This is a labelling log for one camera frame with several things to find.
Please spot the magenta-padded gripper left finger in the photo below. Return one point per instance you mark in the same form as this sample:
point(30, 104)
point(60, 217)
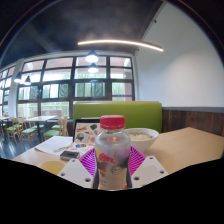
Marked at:
point(74, 171)

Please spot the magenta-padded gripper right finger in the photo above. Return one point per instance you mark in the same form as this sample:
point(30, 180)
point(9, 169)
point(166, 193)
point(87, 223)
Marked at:
point(149, 170)

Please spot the clear red-capped drink bottle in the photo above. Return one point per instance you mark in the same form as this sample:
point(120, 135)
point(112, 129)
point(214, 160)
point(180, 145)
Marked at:
point(111, 146)

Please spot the small rectangular box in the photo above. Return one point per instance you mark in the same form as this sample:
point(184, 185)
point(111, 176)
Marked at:
point(69, 155)

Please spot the small blue-capped bottle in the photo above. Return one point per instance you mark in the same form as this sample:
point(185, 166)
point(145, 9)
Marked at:
point(80, 145)

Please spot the white bowl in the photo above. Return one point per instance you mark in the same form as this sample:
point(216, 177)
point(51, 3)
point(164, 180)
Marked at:
point(143, 140)

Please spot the white paper sheet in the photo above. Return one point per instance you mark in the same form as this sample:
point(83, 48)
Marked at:
point(53, 143)

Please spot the sticker-covered black laptop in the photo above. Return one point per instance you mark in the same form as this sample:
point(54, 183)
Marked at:
point(85, 131)

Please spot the green bench backrest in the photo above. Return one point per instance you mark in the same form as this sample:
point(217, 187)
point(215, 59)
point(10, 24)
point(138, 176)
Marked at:
point(133, 115)

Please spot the green-seated wooden chairs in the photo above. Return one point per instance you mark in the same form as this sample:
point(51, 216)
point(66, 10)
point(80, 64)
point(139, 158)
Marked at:
point(28, 131)

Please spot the wooden dining table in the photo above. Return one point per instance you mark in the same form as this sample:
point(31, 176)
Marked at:
point(40, 119)

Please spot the long curved ceiling light strip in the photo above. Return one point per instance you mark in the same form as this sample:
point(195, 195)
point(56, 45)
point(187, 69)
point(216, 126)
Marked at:
point(120, 42)

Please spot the black-framed window wall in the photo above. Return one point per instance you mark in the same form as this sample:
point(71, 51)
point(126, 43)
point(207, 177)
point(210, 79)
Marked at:
point(60, 86)

